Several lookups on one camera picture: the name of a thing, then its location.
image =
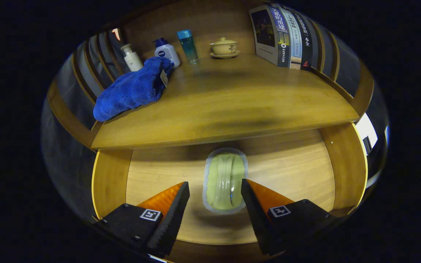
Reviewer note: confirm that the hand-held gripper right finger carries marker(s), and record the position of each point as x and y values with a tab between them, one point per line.
254	215

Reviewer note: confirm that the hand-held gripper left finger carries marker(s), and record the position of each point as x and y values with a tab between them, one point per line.
174	215

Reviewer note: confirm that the green scrub brush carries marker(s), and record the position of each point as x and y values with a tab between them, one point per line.
225	179

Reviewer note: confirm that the wooden drawer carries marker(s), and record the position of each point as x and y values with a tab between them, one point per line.
287	171

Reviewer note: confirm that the wooden countertop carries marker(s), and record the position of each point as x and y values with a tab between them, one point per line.
232	102

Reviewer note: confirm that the wooden cabinet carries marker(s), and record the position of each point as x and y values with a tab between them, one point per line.
203	22

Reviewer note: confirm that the black backdrop cloth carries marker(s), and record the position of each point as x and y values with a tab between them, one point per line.
60	153

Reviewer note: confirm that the blue towel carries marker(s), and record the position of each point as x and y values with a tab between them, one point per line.
130	91

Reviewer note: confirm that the white pump bottle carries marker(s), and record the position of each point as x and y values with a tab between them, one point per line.
133	60

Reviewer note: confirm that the white bottle with blue cap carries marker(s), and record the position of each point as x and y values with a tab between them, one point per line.
168	53

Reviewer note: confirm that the teal blue bottle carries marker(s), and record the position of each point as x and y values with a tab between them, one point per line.
188	45

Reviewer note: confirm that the beige lidded teacup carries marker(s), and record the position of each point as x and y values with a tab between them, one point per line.
225	47

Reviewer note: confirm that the book with black spine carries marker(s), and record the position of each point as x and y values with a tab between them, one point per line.
305	44

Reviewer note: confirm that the book with pale spine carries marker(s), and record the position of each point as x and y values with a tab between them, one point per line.
294	40

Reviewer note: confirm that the book with blue spine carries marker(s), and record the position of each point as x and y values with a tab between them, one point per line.
265	33

